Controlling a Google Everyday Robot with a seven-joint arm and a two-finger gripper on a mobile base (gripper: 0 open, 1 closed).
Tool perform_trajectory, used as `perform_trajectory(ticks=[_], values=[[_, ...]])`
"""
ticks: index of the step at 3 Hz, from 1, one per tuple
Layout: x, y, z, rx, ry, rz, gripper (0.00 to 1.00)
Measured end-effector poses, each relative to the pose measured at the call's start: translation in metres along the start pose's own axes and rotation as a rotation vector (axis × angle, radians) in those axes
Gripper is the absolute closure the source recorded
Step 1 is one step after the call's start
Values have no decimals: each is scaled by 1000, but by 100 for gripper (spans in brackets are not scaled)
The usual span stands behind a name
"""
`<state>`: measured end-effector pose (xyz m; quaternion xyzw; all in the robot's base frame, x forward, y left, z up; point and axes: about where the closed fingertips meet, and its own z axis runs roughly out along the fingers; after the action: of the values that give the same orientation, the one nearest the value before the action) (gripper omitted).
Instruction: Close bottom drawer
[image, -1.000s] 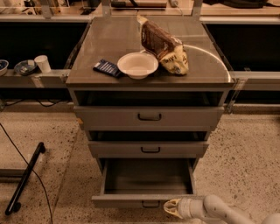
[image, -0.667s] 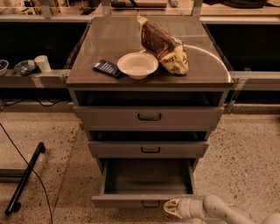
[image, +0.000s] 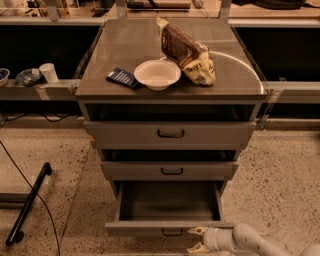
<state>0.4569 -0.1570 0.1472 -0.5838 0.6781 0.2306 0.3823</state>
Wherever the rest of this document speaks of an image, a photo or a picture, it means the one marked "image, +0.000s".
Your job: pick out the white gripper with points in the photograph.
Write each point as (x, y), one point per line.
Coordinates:
(211, 239)

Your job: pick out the grey bottom drawer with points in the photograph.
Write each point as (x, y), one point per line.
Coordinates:
(166, 208)

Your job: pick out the grey drawer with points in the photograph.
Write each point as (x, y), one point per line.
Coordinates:
(166, 208)
(161, 135)
(169, 170)

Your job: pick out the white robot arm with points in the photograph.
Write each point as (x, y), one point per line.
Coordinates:
(241, 240)

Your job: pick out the grey drawer cabinet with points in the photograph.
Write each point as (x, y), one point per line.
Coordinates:
(236, 95)

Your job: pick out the grey middle drawer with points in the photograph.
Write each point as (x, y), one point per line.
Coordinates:
(169, 170)

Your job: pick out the grey top drawer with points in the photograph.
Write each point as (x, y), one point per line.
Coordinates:
(161, 135)

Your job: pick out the white paper bowl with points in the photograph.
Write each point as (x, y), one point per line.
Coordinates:
(157, 74)

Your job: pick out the bagged bread loaf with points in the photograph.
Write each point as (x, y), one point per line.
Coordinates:
(192, 57)

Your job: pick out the dark blue packet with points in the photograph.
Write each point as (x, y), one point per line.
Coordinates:
(122, 77)

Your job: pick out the white paper cup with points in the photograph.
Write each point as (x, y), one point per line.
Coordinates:
(48, 71)

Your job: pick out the blue patterned bowl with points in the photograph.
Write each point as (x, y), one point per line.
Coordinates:
(29, 77)

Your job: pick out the grey metal shelf rail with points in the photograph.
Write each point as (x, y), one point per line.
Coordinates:
(63, 90)

